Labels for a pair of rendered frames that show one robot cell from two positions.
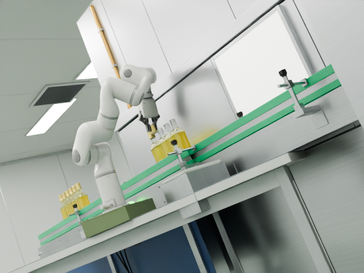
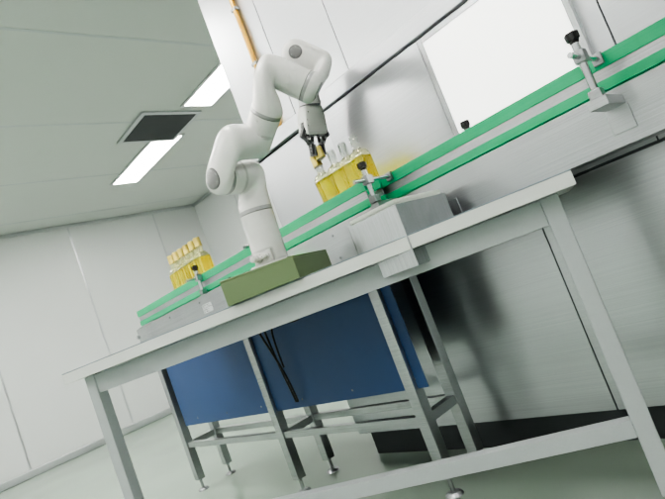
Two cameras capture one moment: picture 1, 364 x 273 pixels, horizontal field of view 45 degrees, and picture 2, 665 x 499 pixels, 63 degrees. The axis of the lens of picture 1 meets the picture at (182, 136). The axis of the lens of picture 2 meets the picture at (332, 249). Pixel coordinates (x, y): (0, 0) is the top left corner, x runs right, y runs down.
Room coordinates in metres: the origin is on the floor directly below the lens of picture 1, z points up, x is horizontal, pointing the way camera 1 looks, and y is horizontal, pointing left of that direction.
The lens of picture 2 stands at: (0.37, 0.24, 0.68)
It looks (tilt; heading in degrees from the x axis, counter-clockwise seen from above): 5 degrees up; 359
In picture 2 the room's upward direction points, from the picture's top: 21 degrees counter-clockwise
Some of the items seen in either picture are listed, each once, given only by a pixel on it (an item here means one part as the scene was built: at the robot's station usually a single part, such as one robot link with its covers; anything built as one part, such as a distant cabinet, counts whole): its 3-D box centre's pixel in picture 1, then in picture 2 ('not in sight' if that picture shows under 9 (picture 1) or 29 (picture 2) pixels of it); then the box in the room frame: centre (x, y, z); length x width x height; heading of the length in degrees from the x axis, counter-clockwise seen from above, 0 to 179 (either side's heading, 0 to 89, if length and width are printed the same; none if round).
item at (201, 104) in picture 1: (223, 92); (433, 94); (2.00, -0.26, 1.15); 0.90 x 0.03 x 0.34; 44
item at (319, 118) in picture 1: (299, 99); (595, 82); (1.46, -0.42, 0.90); 0.17 x 0.05 x 0.23; 134
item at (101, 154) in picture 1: (98, 158); (245, 186); (1.87, 0.38, 1.05); 0.13 x 0.10 x 0.16; 139
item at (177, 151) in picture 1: (182, 152); (373, 181); (1.92, 0.03, 0.95); 0.17 x 0.03 x 0.12; 134
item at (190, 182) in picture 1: (200, 181); (408, 222); (1.79, 0.00, 0.79); 0.27 x 0.17 x 0.08; 134
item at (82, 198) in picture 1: (84, 202); (205, 265); (2.89, 0.77, 1.02); 0.06 x 0.06 x 0.28; 44
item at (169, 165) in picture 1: (92, 209); (222, 273); (2.57, 0.65, 0.92); 1.75 x 0.01 x 0.08; 44
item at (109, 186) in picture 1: (109, 193); (262, 239); (1.87, 0.38, 0.89); 0.16 x 0.13 x 0.15; 162
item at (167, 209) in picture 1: (186, 207); (358, 270); (2.50, 0.13, 0.73); 1.58 x 1.52 x 0.04; 67
